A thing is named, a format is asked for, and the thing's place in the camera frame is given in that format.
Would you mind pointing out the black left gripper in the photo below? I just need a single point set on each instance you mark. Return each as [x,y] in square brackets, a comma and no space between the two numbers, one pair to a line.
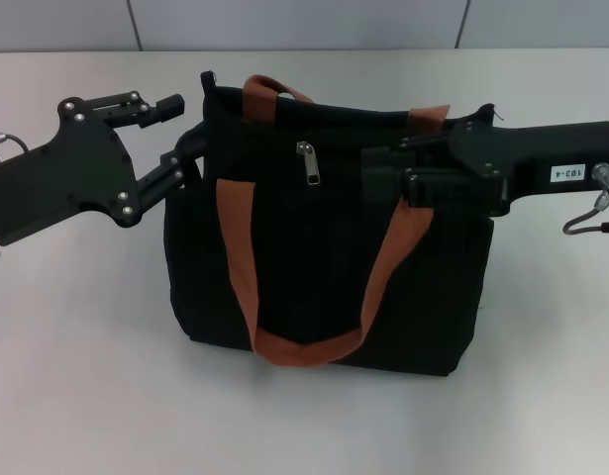
[61,178]

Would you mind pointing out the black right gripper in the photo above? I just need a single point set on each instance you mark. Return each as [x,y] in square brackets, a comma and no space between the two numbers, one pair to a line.
[532,158]

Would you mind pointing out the silver zipper pull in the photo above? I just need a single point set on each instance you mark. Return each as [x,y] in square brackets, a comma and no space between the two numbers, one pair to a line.
[311,170]

